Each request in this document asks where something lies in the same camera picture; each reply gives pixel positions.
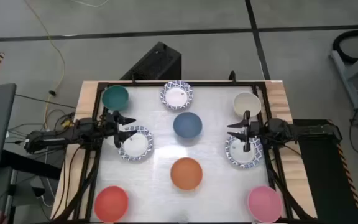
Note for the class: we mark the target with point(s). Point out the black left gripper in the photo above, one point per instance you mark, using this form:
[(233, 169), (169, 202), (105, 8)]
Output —
[(112, 124)]

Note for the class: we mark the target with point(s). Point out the pink bowl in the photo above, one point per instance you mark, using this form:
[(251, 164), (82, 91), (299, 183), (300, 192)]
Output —
[(264, 203)]

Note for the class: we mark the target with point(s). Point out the black metal table frame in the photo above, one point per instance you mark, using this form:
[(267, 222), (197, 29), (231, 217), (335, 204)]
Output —
[(148, 84)]

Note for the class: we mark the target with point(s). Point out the orange bowl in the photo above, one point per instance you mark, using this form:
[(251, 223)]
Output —
[(186, 173)]

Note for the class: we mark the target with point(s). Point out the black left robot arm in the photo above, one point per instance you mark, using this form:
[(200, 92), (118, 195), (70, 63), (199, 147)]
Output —
[(54, 140)]

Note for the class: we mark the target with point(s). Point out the teal bowl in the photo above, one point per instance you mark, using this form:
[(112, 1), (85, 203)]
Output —
[(114, 97)]

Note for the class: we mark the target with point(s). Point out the blue patterned paper bowl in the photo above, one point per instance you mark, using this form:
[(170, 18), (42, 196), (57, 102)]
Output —
[(137, 146), (236, 154), (176, 95)]

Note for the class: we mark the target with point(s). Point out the black desk base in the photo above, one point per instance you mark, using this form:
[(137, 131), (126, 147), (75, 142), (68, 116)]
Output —
[(26, 163)]

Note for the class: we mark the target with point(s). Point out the white bowl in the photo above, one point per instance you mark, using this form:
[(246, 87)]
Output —
[(245, 101)]

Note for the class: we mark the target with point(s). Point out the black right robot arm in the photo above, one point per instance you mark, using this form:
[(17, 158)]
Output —
[(278, 129)]

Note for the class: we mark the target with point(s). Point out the grey metal stand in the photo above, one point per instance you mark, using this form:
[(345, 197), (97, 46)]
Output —
[(350, 77)]

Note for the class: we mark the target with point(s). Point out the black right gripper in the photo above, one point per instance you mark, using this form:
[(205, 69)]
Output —
[(250, 129)]

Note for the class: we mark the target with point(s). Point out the red bowl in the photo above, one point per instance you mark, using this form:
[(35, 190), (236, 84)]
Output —
[(111, 203)]

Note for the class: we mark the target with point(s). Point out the black computer tower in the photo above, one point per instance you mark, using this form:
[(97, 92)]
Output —
[(154, 63)]

